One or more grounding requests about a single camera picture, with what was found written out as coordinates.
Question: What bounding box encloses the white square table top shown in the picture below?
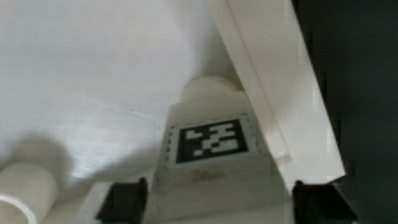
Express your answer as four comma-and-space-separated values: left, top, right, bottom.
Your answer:
0, 0, 345, 224

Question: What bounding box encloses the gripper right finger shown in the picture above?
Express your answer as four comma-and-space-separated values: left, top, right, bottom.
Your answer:
291, 178, 364, 224

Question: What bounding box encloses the white table leg with tag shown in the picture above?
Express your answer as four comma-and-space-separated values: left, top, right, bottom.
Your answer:
144, 76, 295, 224

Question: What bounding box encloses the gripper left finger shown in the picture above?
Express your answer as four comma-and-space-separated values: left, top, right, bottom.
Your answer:
78, 177, 147, 224

